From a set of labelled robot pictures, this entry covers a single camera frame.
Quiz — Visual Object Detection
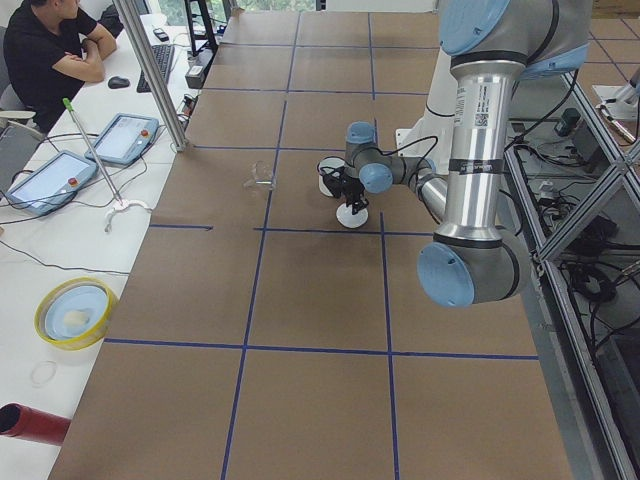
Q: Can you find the black keyboard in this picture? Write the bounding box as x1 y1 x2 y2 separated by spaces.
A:
135 43 176 94

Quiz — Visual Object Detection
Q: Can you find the black computer mouse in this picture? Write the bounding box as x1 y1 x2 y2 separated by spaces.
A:
107 76 130 90

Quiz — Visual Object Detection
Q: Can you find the aluminium frame post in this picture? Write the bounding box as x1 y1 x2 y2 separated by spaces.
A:
113 0 187 152

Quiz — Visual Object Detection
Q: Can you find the white round lid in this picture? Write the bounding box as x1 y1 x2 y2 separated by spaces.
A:
336 203 369 229

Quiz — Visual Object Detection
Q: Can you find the teach pendant tablet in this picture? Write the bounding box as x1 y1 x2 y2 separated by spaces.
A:
6 150 98 216
92 113 159 166

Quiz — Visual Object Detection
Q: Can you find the metal rod with claw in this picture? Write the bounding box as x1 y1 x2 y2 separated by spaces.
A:
62 97 152 233

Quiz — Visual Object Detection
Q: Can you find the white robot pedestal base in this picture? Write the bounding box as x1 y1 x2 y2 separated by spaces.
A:
396 49 457 157

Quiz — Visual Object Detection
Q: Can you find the far teach pendant tablet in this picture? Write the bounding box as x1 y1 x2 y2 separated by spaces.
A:
92 113 159 166

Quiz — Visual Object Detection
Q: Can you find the white enamel cup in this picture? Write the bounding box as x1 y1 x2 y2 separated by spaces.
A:
317 156 345 199

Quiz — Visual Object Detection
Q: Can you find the near teach pendant tablet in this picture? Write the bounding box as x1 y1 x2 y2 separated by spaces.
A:
6 150 98 216

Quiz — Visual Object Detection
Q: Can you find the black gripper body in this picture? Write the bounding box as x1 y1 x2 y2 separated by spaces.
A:
340 169 369 213

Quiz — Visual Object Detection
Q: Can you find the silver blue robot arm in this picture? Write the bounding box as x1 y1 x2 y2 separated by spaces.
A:
318 1 592 307

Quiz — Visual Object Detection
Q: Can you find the seated person black shirt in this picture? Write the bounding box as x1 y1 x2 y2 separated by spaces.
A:
4 1 117 132

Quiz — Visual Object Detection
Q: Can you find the black desktop box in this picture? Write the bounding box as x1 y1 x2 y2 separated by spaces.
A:
185 48 214 89

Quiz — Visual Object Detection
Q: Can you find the red cylinder tube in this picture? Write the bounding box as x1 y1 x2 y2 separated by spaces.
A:
1 403 71 446

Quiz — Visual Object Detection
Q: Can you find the brown paper table cover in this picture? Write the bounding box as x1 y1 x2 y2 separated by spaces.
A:
51 12 571 479

